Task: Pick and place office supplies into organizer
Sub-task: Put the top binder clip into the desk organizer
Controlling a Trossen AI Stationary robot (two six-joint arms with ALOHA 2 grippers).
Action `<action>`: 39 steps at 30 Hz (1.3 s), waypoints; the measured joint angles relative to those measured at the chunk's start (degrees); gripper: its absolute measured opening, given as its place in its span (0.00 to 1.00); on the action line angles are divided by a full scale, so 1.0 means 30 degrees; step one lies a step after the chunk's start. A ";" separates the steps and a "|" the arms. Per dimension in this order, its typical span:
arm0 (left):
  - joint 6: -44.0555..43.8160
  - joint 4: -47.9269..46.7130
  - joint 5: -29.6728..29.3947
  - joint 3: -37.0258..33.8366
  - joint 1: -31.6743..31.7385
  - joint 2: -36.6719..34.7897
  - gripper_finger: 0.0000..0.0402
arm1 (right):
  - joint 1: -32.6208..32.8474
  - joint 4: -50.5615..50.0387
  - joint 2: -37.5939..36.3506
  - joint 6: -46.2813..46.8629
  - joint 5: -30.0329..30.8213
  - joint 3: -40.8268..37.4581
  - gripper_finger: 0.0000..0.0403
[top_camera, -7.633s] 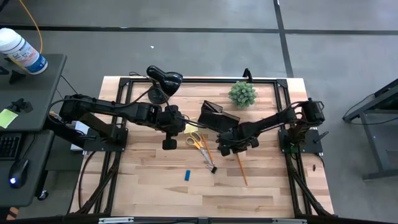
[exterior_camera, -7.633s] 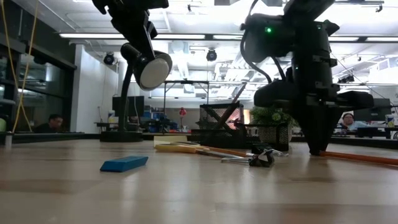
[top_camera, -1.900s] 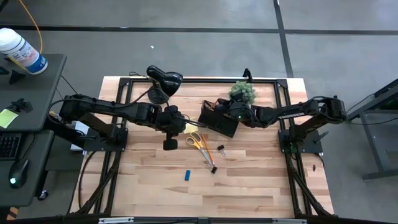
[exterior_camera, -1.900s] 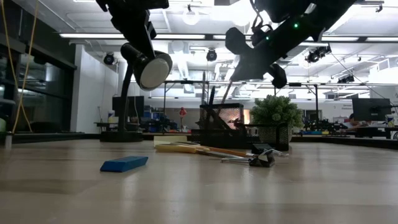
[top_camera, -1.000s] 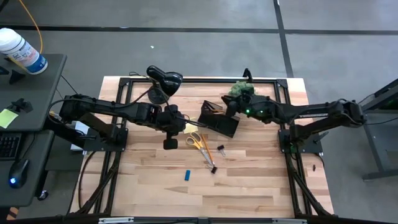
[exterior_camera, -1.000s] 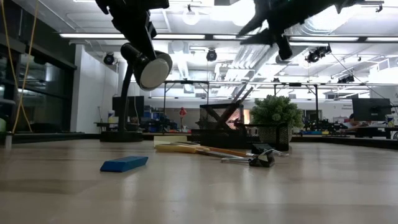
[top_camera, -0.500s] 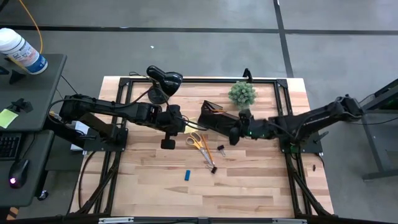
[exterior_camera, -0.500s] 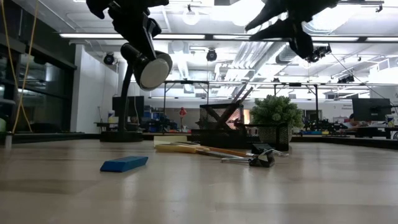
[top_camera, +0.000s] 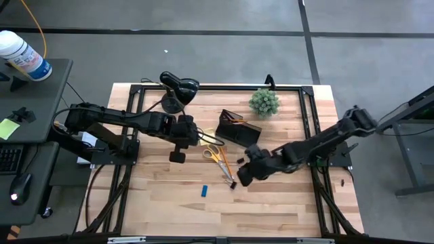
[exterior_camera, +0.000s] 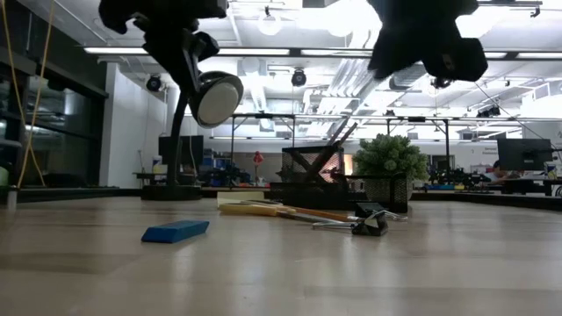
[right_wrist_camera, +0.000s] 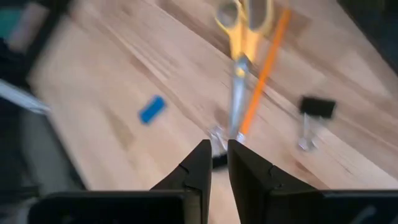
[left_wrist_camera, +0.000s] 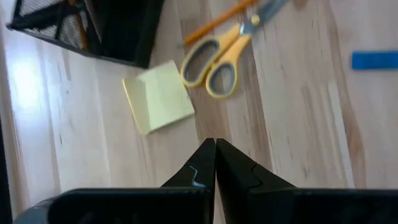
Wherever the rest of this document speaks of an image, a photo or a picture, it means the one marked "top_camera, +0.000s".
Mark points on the green sticky note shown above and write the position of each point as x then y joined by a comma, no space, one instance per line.
7,128

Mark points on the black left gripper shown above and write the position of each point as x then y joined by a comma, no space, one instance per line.
184,130

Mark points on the orange striped marker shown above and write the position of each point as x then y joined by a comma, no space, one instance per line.
13,234

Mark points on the black crossbar with silver brackets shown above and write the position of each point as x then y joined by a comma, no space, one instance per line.
183,242

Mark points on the black side desk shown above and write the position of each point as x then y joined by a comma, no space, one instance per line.
40,88

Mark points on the white wipes canister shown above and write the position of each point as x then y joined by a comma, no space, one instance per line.
20,54

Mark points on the black triangular bracket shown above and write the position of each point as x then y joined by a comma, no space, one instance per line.
16,84
4,77

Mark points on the black desk base leg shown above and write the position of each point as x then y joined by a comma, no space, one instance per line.
68,144

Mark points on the black desk lamp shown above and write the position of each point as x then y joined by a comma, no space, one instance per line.
179,88

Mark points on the small black mount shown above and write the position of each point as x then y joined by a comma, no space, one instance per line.
269,81

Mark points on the black binder clip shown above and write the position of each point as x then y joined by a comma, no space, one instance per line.
233,185
240,160

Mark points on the small black plastic part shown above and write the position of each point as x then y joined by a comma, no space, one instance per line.
22,115

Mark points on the black keyboard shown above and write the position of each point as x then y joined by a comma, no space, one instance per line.
10,159

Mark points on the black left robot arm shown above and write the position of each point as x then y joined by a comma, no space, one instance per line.
115,117

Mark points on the white box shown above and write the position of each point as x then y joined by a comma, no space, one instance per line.
89,139

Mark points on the blue eraser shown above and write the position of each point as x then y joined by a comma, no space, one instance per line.
204,189

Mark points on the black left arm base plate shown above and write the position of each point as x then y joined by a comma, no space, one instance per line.
134,157

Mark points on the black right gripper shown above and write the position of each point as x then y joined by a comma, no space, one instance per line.
262,162

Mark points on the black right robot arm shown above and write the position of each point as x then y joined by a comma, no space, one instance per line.
322,142

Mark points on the dark grey metal cart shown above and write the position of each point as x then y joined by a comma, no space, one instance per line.
407,156

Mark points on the light wooden pencil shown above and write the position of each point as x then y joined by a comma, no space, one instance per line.
232,116

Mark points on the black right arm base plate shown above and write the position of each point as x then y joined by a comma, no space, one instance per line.
342,159

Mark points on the black caster wheel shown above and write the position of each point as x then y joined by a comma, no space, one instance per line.
46,212

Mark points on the black aluminium table frame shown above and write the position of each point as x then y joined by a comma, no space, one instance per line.
220,87

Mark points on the green artificial plant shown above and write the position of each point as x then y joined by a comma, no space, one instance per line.
264,102

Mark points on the yellow sticky note pad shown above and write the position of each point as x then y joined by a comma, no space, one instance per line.
210,133

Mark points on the black computer mouse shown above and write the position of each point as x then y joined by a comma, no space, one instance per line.
20,188

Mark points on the black keyboard shelf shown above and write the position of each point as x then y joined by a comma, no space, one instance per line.
37,203

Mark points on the black mesh desk organizer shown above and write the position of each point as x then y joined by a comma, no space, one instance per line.
240,133

